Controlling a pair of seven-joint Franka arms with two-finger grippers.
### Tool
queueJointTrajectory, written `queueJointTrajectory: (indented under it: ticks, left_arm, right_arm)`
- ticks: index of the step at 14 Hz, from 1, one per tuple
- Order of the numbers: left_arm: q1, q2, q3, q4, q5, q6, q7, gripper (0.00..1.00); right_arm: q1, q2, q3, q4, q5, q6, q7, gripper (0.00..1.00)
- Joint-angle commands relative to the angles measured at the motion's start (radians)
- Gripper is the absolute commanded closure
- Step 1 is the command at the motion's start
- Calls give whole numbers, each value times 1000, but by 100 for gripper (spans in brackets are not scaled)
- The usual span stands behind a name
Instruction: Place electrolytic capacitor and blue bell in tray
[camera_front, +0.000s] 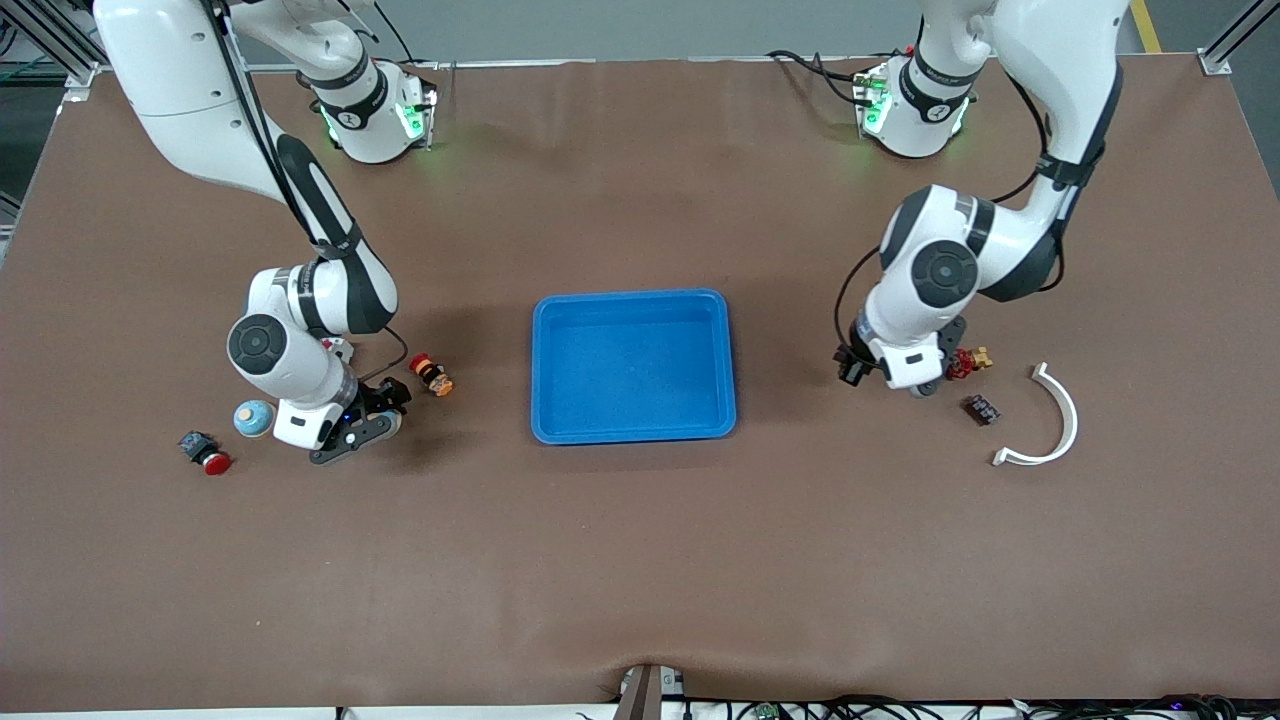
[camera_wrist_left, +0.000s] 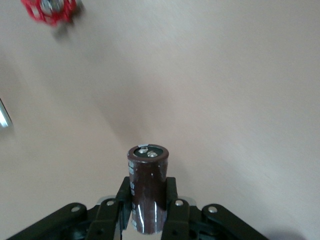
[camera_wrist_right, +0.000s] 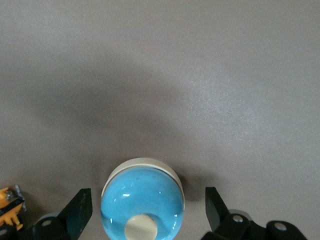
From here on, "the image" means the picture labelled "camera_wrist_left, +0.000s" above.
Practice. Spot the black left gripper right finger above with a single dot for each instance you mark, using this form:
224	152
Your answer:
178	220

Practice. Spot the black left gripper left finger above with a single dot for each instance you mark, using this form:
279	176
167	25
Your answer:
110	220

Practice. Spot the metal mesh power supply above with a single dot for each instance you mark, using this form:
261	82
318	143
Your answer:
5	117

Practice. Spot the red valve handwheel brass fitting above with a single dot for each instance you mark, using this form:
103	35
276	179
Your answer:
47	10

